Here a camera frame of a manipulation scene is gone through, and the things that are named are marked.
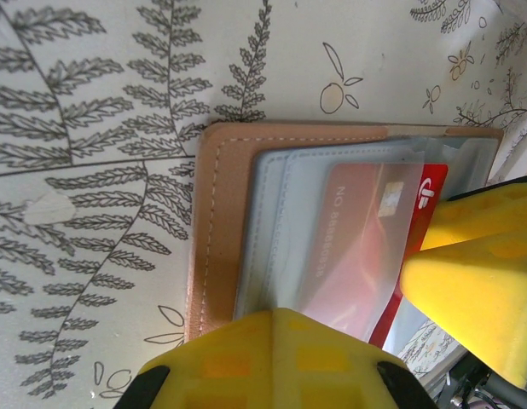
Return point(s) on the floral print tablecloth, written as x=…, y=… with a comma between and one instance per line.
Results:
x=76, y=128

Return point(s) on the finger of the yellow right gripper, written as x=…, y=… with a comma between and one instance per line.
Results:
x=481, y=217
x=472, y=298

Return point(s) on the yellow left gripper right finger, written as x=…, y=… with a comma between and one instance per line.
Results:
x=323, y=370

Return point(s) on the wooden tray with cards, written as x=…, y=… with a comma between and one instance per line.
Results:
x=221, y=213

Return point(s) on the red bank card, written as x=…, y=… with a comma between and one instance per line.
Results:
x=432, y=181

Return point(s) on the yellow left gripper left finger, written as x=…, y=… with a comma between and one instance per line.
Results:
x=221, y=370

